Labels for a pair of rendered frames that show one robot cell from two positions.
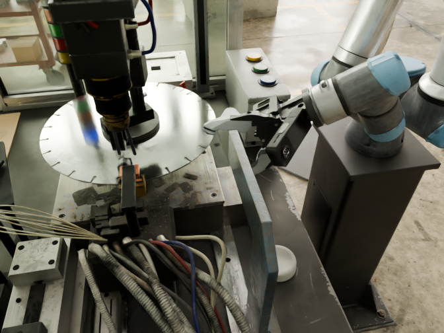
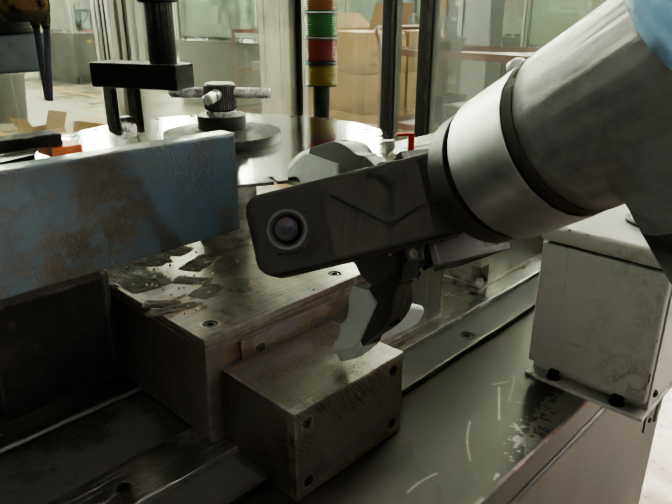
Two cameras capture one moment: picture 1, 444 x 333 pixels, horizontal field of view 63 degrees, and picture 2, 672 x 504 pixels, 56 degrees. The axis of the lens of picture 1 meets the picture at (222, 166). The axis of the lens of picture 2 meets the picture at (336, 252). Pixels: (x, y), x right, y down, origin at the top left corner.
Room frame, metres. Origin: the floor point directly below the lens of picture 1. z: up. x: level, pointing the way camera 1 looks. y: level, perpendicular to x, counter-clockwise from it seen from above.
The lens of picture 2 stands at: (0.33, -0.38, 1.07)
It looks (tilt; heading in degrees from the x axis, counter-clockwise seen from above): 21 degrees down; 55
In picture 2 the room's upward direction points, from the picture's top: straight up
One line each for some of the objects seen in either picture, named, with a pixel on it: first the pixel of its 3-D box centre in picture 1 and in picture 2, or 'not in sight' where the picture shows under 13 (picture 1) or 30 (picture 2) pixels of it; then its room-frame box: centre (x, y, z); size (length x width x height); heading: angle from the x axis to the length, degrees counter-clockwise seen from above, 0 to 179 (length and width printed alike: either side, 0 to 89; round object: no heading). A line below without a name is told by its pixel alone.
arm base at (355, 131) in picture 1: (377, 125); not in sight; (0.80, -0.41, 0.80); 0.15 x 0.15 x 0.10
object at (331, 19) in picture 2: (59, 27); (320, 24); (0.82, 0.36, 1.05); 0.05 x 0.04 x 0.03; 101
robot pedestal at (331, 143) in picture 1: (342, 226); not in sight; (0.80, -0.41, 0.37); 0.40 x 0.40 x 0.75; 11
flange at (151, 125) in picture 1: (129, 118); (222, 127); (0.58, 0.18, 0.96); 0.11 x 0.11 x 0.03
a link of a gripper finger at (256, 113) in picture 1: (252, 123); (350, 177); (0.56, -0.06, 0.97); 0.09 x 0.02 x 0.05; 86
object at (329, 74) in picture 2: (67, 54); (321, 74); (0.82, 0.36, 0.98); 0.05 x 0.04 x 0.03; 101
